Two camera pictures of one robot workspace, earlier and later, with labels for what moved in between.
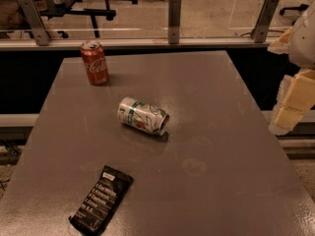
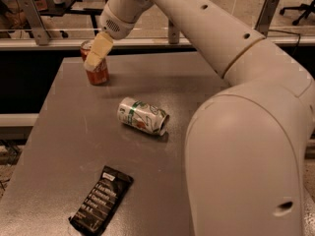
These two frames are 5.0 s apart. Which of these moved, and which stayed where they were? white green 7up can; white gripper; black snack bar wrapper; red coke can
Moved: white gripper
Stayed: black snack bar wrapper; white green 7up can; red coke can
